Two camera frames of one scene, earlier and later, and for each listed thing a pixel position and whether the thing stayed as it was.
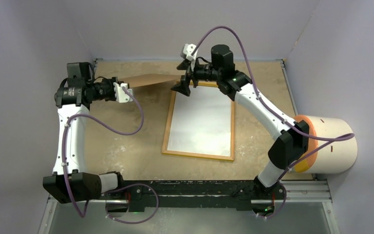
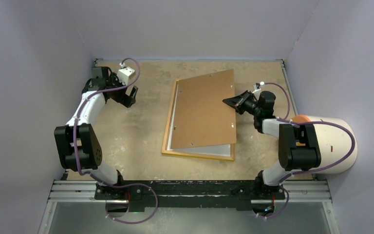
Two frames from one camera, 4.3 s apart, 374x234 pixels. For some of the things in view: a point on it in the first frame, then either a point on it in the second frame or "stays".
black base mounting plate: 139,194 stays
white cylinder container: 336,157 stays
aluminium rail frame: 298,191 stays
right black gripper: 183,87 -> 238,102
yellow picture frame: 194,84 stays
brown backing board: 148,79 -> 201,118
